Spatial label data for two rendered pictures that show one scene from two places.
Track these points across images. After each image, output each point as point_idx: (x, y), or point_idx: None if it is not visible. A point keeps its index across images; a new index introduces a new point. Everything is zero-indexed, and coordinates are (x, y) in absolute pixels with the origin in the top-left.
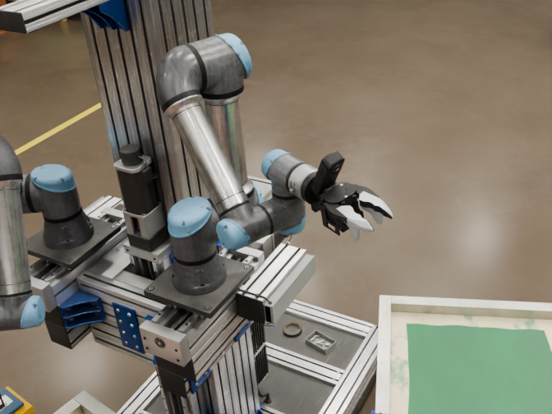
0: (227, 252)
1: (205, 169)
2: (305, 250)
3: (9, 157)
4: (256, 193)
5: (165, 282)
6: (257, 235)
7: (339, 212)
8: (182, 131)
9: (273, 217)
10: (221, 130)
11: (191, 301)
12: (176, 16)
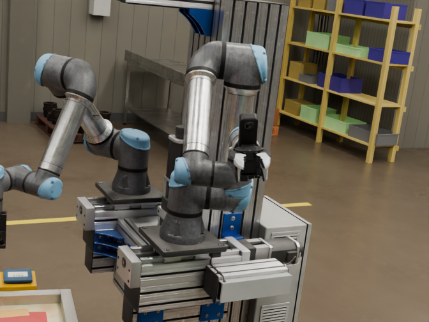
0: (225, 242)
1: (188, 120)
2: (288, 268)
3: (88, 82)
4: None
5: (158, 229)
6: (197, 177)
7: (234, 154)
8: (188, 92)
9: (216, 170)
10: (230, 115)
11: (160, 243)
12: (245, 36)
